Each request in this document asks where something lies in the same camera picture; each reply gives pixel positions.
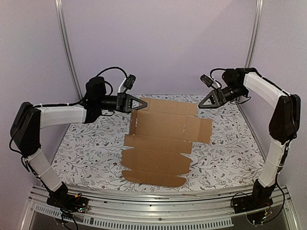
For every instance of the brown cardboard box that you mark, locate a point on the brown cardboard box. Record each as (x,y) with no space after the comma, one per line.
(160,139)

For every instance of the left aluminium frame post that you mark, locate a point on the left aluminium frame post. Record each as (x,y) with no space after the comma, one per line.
(67,48)

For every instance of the floral patterned table mat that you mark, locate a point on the floral patterned table mat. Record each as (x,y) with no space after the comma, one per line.
(90,154)

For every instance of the right aluminium frame post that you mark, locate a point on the right aluminium frame post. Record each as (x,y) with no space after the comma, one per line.
(255,32)

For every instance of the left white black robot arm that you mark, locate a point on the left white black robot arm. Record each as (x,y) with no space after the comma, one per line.
(30,119)

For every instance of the aluminium frame post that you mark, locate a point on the aluminium frame post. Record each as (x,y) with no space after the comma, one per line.
(67,48)
(255,32)

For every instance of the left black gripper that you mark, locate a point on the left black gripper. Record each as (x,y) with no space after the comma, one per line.
(124,102)

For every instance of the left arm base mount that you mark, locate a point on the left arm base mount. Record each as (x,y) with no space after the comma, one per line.
(67,202)

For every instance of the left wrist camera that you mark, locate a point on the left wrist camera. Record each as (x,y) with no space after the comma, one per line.
(127,84)

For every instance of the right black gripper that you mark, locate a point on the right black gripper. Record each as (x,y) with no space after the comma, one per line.
(219,95)

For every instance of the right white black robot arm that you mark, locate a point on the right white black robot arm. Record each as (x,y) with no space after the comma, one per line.
(283,126)

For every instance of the aluminium front rail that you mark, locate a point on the aluminium front rail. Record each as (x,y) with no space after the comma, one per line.
(123,210)

